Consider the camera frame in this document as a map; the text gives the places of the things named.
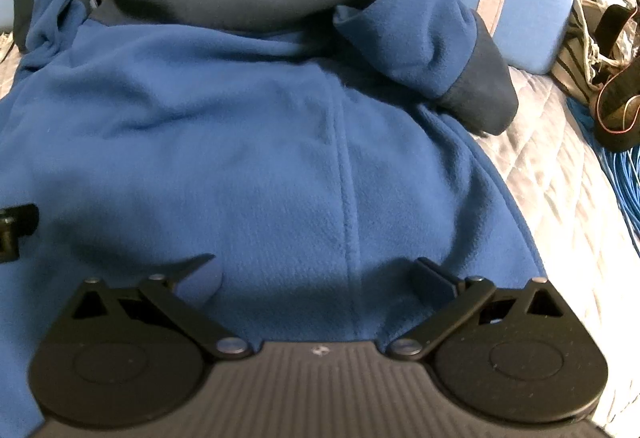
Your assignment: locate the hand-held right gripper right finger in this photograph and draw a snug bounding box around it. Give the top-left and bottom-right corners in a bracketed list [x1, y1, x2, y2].
[388, 257, 569, 360]

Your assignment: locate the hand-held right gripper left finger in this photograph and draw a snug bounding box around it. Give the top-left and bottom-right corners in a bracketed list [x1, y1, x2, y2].
[74, 254, 252, 360]

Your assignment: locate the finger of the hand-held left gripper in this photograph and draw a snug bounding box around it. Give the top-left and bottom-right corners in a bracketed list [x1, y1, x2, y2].
[0, 203, 40, 264]

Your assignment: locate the blue fleece hooded jacket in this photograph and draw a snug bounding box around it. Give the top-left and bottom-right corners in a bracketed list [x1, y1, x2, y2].
[0, 0, 548, 438]

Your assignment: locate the black bag with red trim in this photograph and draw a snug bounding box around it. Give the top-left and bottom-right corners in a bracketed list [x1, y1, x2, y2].
[589, 3, 640, 152]

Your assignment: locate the grey striped cloth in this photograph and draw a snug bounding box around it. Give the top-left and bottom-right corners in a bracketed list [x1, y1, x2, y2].
[550, 0, 617, 107]

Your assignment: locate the blue cable coil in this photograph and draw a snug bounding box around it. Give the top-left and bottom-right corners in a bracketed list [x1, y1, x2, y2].
[565, 97, 640, 259]

